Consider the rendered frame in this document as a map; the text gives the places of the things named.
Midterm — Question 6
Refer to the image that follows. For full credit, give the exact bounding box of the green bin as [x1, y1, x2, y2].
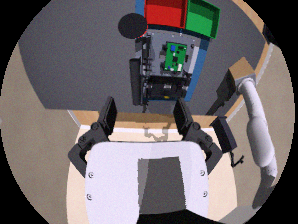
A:
[184, 0, 221, 39]

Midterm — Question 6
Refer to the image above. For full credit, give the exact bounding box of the red open-top bin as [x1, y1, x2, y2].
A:
[144, 0, 187, 29]

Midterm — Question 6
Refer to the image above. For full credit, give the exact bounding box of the green circuit board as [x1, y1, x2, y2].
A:
[164, 43, 187, 72]

